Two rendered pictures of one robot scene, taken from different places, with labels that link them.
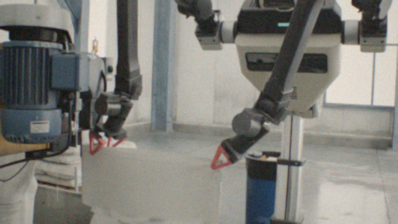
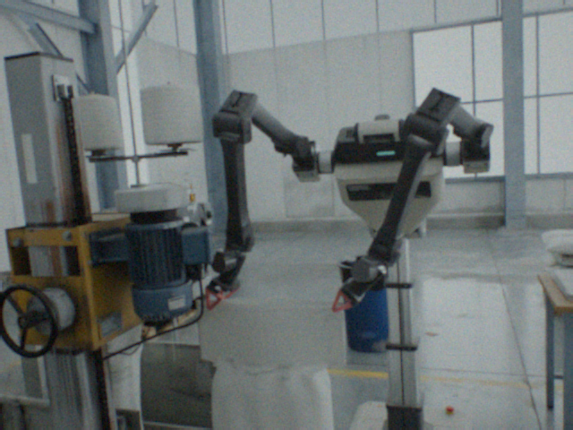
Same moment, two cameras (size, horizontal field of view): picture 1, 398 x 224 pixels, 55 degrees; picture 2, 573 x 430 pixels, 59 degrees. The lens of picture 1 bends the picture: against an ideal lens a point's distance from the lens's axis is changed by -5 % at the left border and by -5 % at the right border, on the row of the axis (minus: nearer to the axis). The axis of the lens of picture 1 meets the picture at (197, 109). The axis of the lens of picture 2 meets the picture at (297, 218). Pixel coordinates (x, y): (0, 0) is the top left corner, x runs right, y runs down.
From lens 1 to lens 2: 42 cm
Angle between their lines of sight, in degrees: 5
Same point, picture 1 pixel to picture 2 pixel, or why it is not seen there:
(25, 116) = (162, 295)
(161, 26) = (209, 105)
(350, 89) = not seen: hidden behind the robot
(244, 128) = (363, 276)
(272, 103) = (386, 248)
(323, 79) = (427, 204)
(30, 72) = (162, 253)
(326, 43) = (428, 170)
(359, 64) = not seen: hidden behind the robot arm
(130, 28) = (240, 186)
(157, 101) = (215, 198)
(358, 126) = (461, 203)
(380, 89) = not seen: hidden behind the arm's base
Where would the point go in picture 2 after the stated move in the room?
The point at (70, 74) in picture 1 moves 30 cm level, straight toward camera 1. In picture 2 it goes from (200, 249) to (233, 270)
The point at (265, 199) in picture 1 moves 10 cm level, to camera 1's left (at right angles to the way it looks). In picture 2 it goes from (366, 311) to (353, 313)
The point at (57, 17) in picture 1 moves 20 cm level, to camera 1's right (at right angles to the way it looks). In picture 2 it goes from (181, 197) to (260, 191)
